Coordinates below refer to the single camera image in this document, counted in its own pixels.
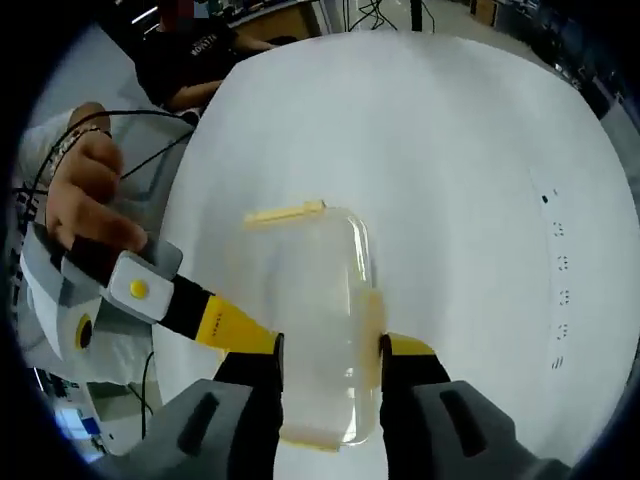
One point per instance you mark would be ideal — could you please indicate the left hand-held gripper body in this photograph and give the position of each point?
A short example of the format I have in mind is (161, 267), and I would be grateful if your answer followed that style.
(135, 285)

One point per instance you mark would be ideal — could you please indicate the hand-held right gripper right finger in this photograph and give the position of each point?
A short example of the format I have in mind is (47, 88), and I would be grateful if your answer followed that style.
(425, 400)

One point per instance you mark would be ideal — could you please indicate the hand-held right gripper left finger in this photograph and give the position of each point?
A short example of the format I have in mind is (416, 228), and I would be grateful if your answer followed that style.
(250, 400)

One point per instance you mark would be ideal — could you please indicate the clear plastic box yellow buckle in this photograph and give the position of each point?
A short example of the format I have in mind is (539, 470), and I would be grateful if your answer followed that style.
(310, 300)

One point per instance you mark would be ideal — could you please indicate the person's left hand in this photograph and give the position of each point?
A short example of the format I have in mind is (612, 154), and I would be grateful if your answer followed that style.
(90, 190)

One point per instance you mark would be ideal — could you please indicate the black table leg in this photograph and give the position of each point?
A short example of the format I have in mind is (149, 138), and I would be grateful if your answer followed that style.
(416, 15)

